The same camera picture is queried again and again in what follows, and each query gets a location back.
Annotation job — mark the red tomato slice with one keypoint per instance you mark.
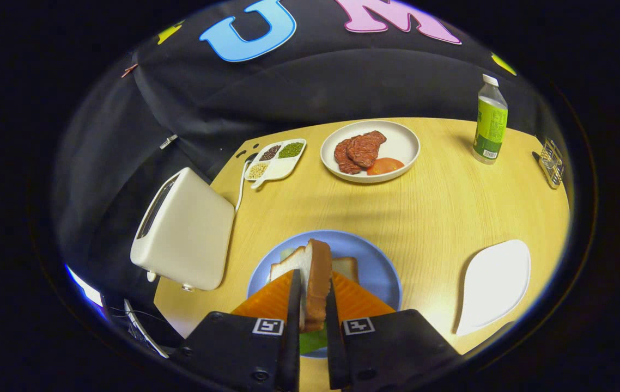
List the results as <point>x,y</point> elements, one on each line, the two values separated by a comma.
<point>385,166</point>

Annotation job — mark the green lettuce leaf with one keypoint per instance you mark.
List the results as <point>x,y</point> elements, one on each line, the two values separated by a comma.
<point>312,341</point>

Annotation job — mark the white leaf-shaped plate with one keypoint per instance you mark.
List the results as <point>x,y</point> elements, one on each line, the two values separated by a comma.
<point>495,288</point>

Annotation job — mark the green-labelled water bottle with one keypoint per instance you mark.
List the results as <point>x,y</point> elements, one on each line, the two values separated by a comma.
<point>490,128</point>

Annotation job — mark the toasted bread slice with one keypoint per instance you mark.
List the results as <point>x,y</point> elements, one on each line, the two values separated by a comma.
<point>316,272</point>

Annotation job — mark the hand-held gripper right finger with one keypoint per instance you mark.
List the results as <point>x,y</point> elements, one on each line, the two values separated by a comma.
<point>391,354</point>

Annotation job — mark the black backdrop cloth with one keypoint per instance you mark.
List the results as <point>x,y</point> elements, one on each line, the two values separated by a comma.
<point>315,81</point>

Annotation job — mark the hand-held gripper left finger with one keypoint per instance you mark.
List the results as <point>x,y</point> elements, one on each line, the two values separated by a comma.
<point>239,354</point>

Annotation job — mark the round white plate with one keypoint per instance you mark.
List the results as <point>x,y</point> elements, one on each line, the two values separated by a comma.
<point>402,144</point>

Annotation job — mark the red cloth clip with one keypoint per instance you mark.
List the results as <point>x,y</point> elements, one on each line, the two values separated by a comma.
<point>129,70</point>

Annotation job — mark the white toaster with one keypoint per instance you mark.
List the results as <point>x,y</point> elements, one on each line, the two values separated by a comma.
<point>184,239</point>

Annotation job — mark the brown meat patty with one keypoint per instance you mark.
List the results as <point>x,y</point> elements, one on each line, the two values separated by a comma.
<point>342,160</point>
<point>367,148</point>

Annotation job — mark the white cloth clip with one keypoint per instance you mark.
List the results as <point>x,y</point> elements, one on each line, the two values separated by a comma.
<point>169,142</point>

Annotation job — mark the divided white bean dish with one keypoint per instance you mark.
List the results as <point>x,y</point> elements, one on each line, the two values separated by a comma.
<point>281,166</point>

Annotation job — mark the blue plate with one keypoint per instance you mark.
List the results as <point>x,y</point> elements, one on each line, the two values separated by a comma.
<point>375,261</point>

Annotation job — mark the white bread slice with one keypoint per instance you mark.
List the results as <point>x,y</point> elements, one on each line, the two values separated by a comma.
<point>347,268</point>

